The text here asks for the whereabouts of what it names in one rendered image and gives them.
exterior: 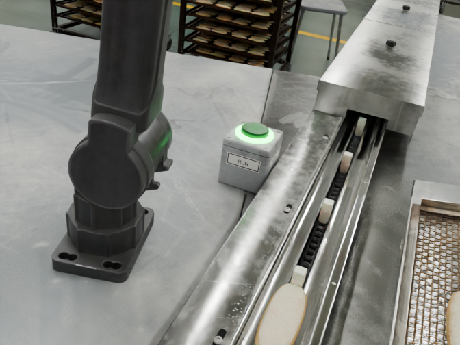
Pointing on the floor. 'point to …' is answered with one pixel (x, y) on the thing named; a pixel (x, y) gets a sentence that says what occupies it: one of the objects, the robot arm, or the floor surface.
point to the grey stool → (335, 7)
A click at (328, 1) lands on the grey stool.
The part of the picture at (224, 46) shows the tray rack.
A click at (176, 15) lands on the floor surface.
